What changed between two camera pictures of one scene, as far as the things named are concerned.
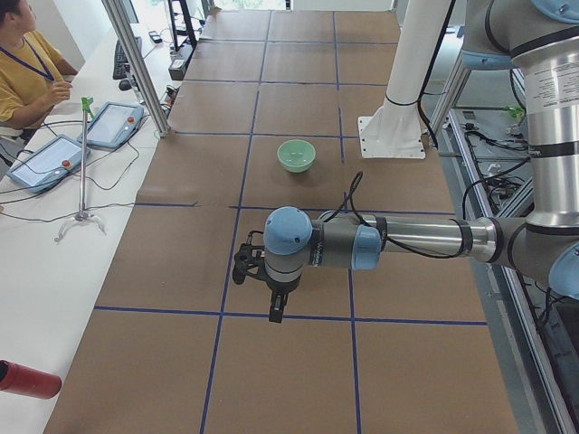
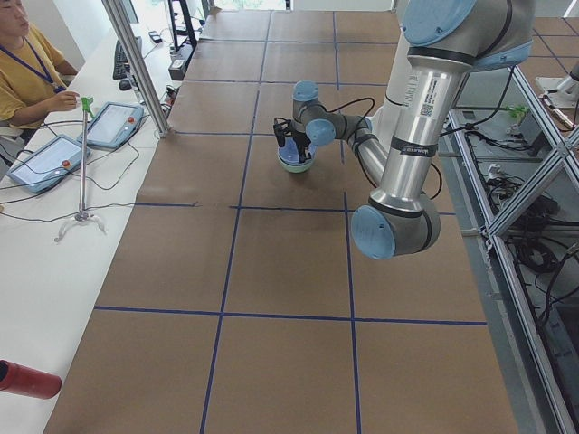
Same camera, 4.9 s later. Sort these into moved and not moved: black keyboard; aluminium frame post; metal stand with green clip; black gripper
Moved: black gripper
Not moved: black keyboard; aluminium frame post; metal stand with green clip
